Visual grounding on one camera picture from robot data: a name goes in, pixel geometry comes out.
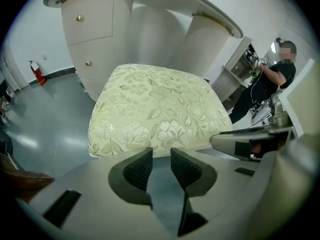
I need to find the grey metal stand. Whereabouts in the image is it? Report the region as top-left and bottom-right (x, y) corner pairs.
(270, 93), (293, 128)

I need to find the brown wooden furniture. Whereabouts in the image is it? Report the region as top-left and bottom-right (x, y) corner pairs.
(0, 152), (55, 203)

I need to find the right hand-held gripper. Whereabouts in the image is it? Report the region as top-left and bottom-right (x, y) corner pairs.
(209, 124), (296, 162)

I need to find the white dressing table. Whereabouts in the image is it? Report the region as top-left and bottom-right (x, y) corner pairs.
(42, 0), (245, 103)

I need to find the white furniture panel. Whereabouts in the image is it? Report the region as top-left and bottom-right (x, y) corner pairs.
(278, 58), (316, 138)

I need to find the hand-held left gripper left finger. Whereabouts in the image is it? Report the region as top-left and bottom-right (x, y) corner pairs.
(108, 147), (154, 211)

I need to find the red fire extinguisher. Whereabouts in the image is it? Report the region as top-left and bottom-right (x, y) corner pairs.
(28, 60), (47, 87)

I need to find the floral cushioned stool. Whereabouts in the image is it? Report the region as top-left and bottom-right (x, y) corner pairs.
(87, 63), (234, 159)

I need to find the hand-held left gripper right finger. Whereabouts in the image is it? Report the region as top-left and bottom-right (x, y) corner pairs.
(169, 147), (218, 237)

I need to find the white open cabinet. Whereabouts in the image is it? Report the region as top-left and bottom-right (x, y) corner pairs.
(216, 35), (254, 103)

